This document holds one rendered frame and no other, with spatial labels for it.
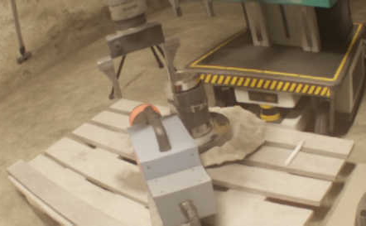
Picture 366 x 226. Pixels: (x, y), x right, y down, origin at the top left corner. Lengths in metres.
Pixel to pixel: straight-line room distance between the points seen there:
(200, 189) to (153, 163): 0.13
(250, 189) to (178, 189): 0.35
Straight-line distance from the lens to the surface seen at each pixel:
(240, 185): 1.30
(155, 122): 1.06
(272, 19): 1.84
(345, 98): 1.70
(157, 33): 1.01
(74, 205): 1.36
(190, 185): 0.99
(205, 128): 1.49
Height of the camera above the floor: 0.91
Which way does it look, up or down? 24 degrees down
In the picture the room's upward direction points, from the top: 13 degrees counter-clockwise
